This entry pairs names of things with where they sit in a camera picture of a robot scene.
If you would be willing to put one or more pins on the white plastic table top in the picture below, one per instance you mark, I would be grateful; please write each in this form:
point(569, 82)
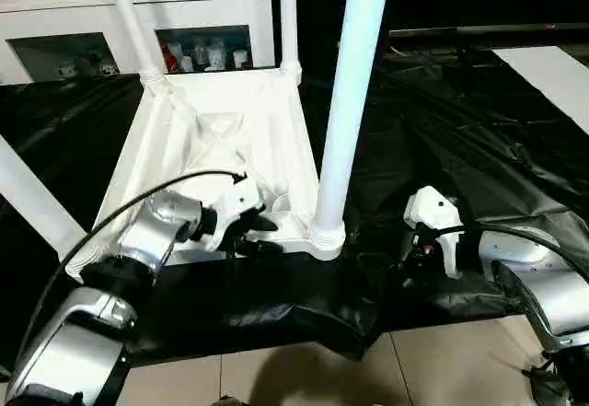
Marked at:
point(221, 139)

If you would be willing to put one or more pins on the white plastic table leg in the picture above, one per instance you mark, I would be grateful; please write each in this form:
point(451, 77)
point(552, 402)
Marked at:
point(354, 84)
point(288, 19)
point(32, 203)
point(129, 19)

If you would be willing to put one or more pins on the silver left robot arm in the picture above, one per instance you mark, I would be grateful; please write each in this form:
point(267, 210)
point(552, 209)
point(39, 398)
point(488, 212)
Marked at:
point(138, 259)

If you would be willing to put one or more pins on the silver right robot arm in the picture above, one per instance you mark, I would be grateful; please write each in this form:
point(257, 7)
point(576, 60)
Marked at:
point(543, 277)

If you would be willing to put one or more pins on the black work mat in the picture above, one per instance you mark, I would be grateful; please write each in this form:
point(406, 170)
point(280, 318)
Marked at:
point(479, 167)

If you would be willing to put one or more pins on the grey round robot part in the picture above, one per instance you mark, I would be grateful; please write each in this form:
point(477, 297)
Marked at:
point(235, 400)

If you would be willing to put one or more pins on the small red bottle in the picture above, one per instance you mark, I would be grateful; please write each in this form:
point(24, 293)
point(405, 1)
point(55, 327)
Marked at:
point(171, 56)

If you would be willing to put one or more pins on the white flat board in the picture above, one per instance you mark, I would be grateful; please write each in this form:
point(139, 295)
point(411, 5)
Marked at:
point(552, 70)

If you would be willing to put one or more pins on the black horizontal bar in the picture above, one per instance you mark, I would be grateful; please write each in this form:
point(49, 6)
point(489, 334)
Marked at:
point(488, 28)

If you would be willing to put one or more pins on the dark cabinet with yellow label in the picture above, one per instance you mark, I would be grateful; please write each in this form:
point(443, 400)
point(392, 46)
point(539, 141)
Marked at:
point(442, 1)

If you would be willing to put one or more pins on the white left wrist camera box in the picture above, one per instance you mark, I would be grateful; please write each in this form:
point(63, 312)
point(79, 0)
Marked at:
point(235, 203)

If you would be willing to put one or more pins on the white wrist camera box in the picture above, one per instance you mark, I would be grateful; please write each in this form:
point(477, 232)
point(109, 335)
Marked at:
point(437, 213)
point(235, 203)

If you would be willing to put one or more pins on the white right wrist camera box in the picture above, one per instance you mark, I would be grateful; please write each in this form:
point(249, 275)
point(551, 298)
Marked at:
point(437, 213)

